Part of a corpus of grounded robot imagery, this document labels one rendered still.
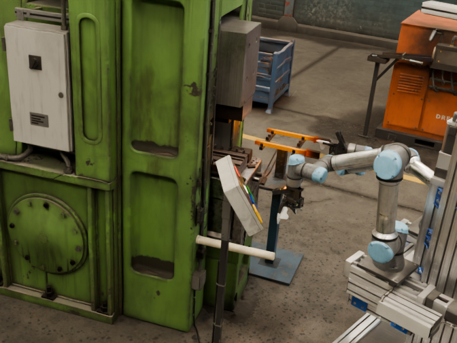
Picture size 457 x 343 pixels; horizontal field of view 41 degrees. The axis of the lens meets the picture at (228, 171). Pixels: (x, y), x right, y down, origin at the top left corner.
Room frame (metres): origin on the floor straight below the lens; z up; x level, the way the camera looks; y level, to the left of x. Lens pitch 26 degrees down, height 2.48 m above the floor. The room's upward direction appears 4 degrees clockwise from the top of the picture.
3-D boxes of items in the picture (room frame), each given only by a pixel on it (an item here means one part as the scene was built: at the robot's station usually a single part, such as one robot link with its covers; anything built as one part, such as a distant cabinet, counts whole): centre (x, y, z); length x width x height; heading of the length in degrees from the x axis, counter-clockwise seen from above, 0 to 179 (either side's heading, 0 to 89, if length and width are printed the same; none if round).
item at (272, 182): (3.69, -0.34, 0.69); 0.40 x 0.30 x 0.02; 162
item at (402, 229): (2.54, -0.81, 0.98); 0.13 x 0.12 x 0.14; 148
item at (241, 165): (3.31, 0.12, 0.96); 0.42 x 0.20 x 0.09; 75
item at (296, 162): (2.70, -0.33, 1.23); 0.09 x 0.08 x 0.11; 58
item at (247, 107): (3.31, 0.12, 1.32); 0.42 x 0.20 x 0.10; 75
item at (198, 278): (2.94, 0.13, 0.36); 0.09 x 0.07 x 0.12; 165
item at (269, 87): (7.38, -0.02, 0.36); 1.20 x 0.80 x 0.72; 70
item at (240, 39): (3.35, 0.11, 1.56); 0.42 x 0.39 x 0.40; 75
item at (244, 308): (3.24, -0.12, 0.01); 0.58 x 0.39 x 0.01; 165
